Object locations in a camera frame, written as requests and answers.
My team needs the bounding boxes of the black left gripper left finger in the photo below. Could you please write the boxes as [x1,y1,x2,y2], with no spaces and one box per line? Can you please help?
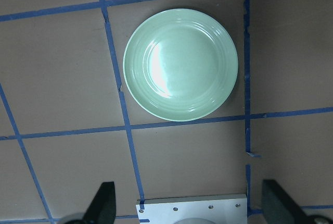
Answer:
[82,182,116,224]

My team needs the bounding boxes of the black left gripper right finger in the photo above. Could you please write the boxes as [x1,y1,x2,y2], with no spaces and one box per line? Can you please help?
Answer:
[261,179,315,223]

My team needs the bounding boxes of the green plate robot left side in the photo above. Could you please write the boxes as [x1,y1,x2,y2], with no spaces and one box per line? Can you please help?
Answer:
[123,8,238,122]

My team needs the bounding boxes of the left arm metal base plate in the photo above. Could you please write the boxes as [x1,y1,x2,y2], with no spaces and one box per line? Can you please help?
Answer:
[136,194,248,223]

